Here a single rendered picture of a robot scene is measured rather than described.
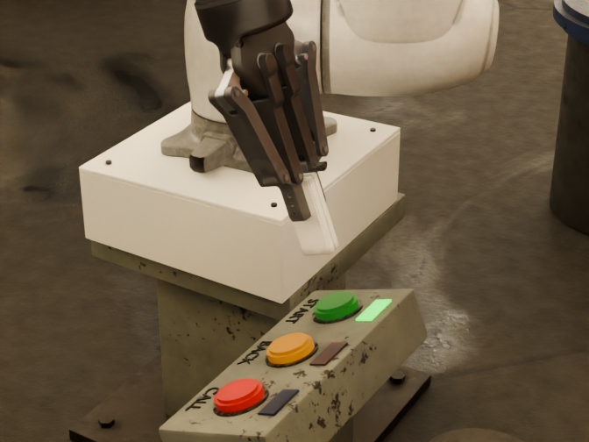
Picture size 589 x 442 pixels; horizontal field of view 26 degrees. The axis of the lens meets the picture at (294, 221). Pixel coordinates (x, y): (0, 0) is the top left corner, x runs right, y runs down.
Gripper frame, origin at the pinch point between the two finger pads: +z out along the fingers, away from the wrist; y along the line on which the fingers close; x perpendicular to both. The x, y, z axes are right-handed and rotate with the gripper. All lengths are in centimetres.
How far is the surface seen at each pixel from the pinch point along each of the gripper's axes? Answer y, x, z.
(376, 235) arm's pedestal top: 55, 34, 26
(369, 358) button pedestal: -4.4, -4.9, 11.4
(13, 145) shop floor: 96, 150, 17
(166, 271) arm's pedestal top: 32, 52, 19
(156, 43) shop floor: 159, 159, 13
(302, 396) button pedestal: -13.5, -4.8, 9.6
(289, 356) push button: -8.8, -0.6, 8.8
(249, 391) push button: -14.9, -0.9, 8.4
